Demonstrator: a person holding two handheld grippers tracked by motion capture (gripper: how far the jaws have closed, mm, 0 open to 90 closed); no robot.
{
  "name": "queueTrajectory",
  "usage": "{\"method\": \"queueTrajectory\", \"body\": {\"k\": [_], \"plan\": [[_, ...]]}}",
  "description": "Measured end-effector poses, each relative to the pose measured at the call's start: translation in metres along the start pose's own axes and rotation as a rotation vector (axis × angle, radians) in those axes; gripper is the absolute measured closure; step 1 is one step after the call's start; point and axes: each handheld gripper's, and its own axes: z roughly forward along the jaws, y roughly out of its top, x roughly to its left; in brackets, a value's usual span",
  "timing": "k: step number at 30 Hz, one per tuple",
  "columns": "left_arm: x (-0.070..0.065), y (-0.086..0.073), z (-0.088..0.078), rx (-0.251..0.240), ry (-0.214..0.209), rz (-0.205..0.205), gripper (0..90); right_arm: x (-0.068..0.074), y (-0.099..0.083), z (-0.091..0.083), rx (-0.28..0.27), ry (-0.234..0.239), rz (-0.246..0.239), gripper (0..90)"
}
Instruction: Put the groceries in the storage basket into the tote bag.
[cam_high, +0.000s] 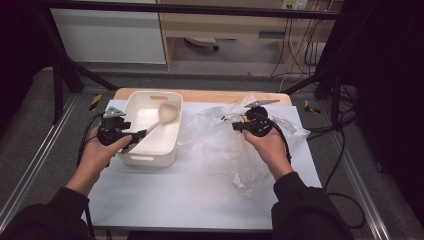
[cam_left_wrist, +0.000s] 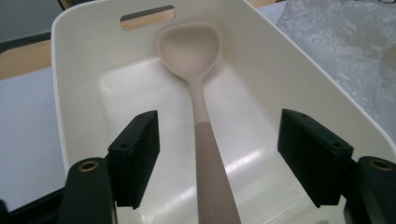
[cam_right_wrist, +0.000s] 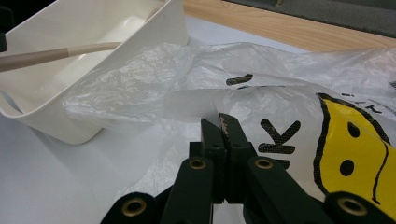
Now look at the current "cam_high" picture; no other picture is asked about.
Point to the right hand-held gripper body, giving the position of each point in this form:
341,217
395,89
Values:
258,121

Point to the black frame crossbar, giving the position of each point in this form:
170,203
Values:
200,10

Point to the wall power outlet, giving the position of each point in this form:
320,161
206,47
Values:
295,4

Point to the dark curtain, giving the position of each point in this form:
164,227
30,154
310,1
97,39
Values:
393,83
20,50

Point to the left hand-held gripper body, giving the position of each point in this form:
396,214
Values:
111,130

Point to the aluminium rail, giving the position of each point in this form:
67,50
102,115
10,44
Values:
36,156
363,186

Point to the grey chair base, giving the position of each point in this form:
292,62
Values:
201,41

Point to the person's left hand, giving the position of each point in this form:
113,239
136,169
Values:
100,153

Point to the wooden desk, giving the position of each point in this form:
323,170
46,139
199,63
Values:
233,23

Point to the beige soup ladle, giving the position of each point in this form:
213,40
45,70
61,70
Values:
166,113

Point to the white plastic bin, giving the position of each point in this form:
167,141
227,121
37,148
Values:
160,146

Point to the black frame stand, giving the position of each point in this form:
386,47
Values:
60,76
330,83

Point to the clear plastic bag smiley print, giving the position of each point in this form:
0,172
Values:
216,146

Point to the white cabinet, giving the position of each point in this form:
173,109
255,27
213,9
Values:
110,36

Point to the person's right hand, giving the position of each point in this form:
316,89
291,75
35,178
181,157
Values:
270,150

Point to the white table mat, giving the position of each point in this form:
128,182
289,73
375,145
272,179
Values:
160,200

